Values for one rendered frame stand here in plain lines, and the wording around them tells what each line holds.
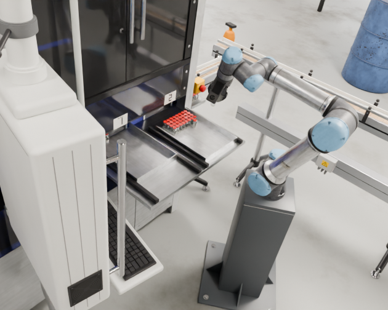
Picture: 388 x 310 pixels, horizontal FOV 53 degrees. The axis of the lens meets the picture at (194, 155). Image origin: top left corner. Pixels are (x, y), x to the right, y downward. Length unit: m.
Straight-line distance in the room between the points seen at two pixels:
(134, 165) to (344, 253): 1.71
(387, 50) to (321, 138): 3.49
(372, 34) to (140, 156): 3.54
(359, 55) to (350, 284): 2.94
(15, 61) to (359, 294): 2.39
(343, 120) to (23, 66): 1.05
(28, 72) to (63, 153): 0.23
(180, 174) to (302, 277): 1.24
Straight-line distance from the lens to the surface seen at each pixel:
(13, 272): 2.04
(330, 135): 1.46
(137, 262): 1.55
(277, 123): 2.91
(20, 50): 1.01
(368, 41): 4.93
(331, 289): 2.74
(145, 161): 1.86
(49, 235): 1.08
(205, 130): 2.10
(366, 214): 3.33
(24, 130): 0.95
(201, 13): 2.01
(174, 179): 1.78
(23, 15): 0.99
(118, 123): 1.86
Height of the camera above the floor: 2.11
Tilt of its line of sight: 39 degrees down
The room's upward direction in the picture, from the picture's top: 9 degrees clockwise
